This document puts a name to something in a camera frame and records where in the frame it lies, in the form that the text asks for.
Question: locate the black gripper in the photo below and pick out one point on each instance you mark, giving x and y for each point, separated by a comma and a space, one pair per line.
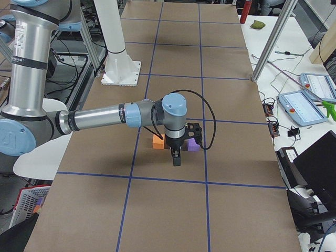
174, 143

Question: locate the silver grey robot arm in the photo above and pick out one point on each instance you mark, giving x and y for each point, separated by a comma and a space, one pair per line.
41, 108

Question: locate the purple foam block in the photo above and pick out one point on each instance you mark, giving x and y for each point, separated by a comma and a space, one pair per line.
192, 146

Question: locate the orange foam block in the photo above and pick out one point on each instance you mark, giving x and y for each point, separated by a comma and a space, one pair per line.
158, 142

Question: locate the near blue teach pendant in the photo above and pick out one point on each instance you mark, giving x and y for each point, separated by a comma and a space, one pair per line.
301, 108

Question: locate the blue teach pendant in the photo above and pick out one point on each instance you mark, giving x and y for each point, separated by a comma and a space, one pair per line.
301, 108
320, 85

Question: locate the black monitor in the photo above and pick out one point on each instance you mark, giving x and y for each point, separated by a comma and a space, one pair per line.
317, 166

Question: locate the white plastic basket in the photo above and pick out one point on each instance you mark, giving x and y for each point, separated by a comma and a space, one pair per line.
29, 200

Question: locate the green bean bag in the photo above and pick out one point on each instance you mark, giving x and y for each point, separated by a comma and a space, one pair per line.
257, 25

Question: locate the far blue teach pendant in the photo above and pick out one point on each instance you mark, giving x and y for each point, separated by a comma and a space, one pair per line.
320, 85

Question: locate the red bottle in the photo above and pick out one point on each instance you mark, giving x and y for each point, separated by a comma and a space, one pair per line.
245, 12

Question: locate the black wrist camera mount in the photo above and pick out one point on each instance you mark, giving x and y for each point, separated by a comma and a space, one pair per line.
193, 131

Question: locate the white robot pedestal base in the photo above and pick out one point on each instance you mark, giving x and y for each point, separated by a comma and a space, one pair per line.
119, 69

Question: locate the silver aluminium frame post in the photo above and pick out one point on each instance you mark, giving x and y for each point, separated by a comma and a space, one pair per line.
274, 36

